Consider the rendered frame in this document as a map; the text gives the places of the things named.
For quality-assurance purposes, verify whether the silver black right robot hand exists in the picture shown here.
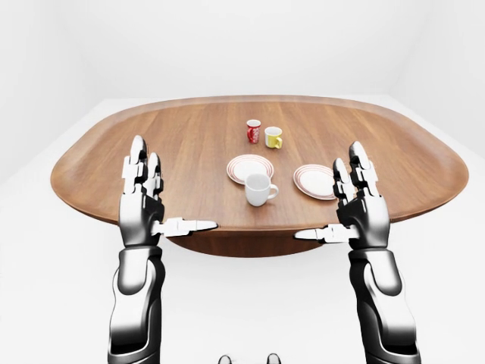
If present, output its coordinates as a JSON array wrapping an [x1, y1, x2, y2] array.
[[294, 140, 391, 251]]

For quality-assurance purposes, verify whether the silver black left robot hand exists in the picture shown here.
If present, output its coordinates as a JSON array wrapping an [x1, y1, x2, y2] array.
[[118, 134, 219, 249]]

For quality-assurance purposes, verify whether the white plate with red rings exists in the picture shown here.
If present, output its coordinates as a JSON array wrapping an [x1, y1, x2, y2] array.
[[293, 163, 339, 201], [226, 153, 275, 186]]

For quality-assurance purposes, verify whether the yellow mug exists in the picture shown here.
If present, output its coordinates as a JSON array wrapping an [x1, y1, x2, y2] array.
[[264, 126, 284, 149]]

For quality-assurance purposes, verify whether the red mug with white print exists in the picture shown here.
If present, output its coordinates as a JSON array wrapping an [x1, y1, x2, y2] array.
[[246, 118, 262, 145]]

